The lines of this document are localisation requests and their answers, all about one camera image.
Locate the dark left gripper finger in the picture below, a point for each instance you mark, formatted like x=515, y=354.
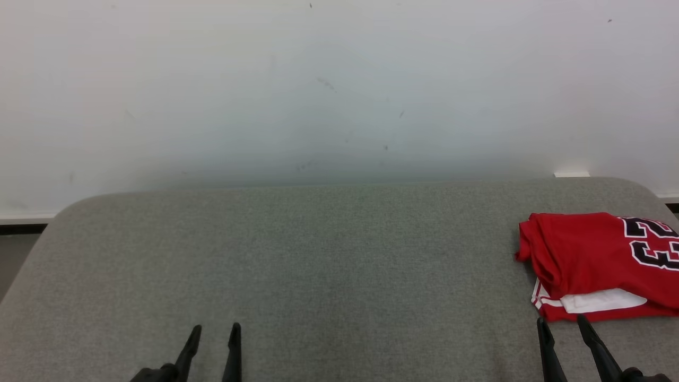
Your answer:
x=188, y=355
x=234, y=355

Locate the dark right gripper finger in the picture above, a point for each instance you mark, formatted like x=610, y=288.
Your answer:
x=549, y=355
x=599, y=355

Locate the red garment with number print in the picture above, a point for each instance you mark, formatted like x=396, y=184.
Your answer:
x=578, y=249

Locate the small white box behind sofa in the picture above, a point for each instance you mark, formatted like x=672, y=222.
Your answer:
x=571, y=174

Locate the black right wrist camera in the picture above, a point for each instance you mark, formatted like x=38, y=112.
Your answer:
x=644, y=376

